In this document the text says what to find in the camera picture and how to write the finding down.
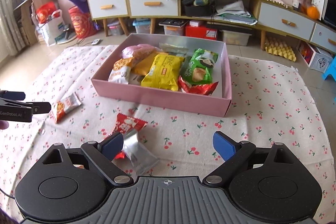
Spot yellow egg tray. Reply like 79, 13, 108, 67
265, 37, 297, 62

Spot blue plastic stool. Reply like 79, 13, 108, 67
322, 56, 336, 81

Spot green chips packet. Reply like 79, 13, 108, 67
181, 48, 218, 85

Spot white paper shopping bag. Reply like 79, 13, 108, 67
39, 9, 65, 47

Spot black microwave oven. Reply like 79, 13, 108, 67
321, 0, 336, 29

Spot gold snack packet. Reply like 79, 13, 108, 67
131, 52, 160, 76

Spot orange fruit snack packet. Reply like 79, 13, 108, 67
51, 93, 81, 123

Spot red round drum box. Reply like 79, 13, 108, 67
68, 6, 97, 39

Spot lotus root biscuit packet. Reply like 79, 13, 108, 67
108, 57, 134, 84

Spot orange fruit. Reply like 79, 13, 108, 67
306, 6, 320, 20

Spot cherry print table cloth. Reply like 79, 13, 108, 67
1, 46, 335, 223

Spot red gift box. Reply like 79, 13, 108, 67
185, 25, 218, 40

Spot pink snack packet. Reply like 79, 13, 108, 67
122, 44, 161, 60

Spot red snack packet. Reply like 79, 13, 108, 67
178, 76, 218, 96

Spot pink cardboard box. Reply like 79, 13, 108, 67
92, 34, 232, 117

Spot wooden tv cabinet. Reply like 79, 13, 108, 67
88, 0, 335, 53

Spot white long snack packet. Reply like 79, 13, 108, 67
159, 43, 189, 57

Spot yellow snack packet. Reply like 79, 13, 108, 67
141, 54, 185, 92

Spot silver foil snack packet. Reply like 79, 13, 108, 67
113, 113, 158, 175

